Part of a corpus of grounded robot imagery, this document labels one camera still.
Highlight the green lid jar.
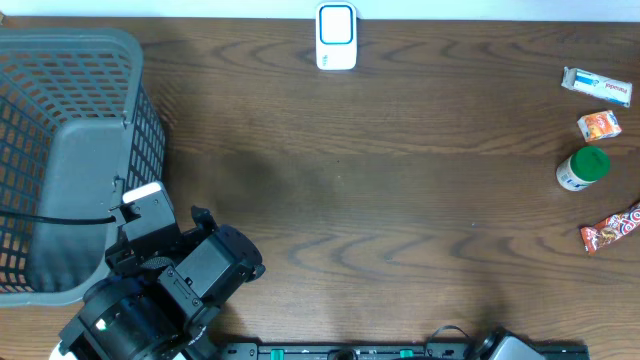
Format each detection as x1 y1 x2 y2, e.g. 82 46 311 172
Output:
556 146 611 192

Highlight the white green carton box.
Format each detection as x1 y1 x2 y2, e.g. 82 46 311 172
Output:
561 67 633 108

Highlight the grey plastic basket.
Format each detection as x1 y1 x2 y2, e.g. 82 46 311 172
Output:
1 29 166 307

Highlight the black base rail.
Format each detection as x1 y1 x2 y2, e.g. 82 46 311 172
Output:
216 342 469 360

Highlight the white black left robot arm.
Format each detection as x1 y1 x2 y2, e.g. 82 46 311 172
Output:
51 207 265 359

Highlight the red chocolate bar wrapper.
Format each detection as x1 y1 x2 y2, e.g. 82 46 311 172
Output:
580 203 639 255

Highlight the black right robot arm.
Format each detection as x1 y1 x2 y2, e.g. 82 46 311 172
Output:
470 332 545 360

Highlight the white barcode scanner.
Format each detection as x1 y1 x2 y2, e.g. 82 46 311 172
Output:
315 1 357 71

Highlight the small orange snack packet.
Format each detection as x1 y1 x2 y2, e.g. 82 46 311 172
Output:
577 110 622 142

